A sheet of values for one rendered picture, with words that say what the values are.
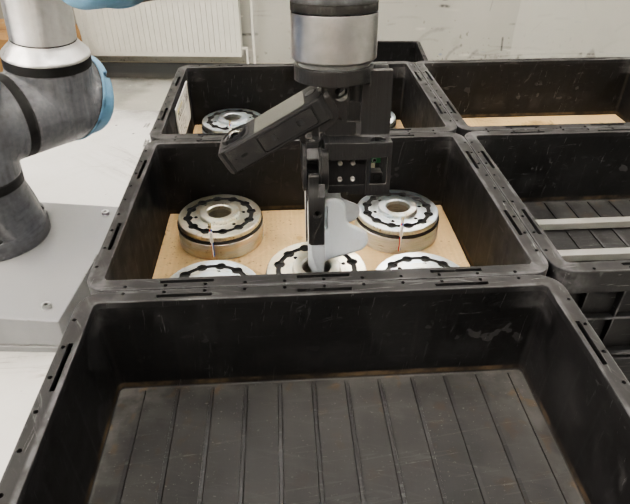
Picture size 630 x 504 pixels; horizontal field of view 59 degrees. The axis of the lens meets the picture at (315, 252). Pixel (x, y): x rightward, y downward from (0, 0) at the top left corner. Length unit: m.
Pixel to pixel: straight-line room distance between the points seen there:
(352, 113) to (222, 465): 0.32
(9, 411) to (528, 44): 3.67
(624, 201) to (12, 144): 0.83
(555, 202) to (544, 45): 3.22
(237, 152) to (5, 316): 0.40
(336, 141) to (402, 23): 3.30
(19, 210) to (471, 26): 3.32
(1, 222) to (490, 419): 0.67
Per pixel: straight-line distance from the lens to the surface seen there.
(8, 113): 0.84
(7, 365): 0.81
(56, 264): 0.86
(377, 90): 0.52
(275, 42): 3.82
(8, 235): 0.88
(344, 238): 0.55
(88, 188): 1.16
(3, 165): 0.85
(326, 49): 0.48
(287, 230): 0.72
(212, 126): 0.95
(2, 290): 0.83
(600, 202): 0.87
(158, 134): 0.76
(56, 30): 0.86
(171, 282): 0.49
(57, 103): 0.87
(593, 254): 0.73
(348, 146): 0.51
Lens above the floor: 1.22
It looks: 36 degrees down
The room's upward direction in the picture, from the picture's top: straight up
